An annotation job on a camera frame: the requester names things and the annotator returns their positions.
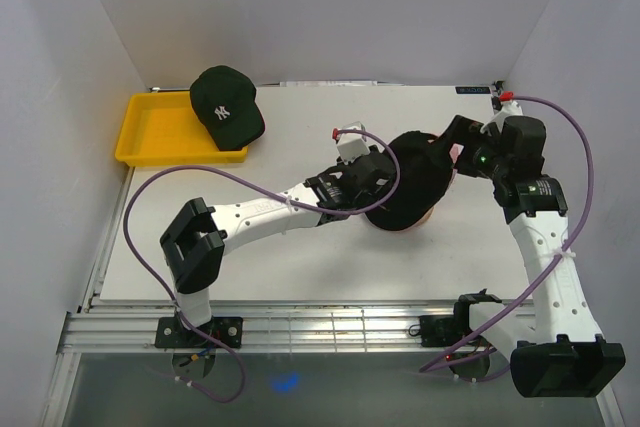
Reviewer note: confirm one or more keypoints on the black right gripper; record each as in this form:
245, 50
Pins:
460, 130

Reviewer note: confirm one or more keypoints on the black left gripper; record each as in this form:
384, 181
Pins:
387, 185

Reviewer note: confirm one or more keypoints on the pink baseball cap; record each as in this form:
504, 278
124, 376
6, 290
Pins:
454, 153

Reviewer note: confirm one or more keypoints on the black baseball cap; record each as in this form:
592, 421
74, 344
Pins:
421, 186

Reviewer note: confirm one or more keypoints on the dark green NY cap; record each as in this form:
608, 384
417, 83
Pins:
224, 101

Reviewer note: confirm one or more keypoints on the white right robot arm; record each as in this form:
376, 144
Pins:
553, 344

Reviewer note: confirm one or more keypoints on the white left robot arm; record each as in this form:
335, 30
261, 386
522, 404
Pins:
200, 236

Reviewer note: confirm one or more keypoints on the black blue logo sticker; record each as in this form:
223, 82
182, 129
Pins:
473, 90

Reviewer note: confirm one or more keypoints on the wooden hat stand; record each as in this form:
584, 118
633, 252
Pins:
421, 221

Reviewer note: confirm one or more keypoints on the yellow plastic tray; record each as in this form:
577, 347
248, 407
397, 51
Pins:
161, 129

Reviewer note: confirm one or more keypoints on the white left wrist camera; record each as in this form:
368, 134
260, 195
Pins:
350, 145

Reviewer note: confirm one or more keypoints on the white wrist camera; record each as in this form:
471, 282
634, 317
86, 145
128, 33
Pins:
350, 145
504, 106

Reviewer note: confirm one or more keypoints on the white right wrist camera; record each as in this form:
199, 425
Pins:
504, 106

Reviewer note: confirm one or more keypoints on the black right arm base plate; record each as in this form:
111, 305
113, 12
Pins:
438, 330

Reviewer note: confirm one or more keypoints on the aluminium front rail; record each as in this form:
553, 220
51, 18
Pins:
271, 328

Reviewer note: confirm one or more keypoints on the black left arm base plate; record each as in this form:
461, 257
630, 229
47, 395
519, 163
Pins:
171, 333

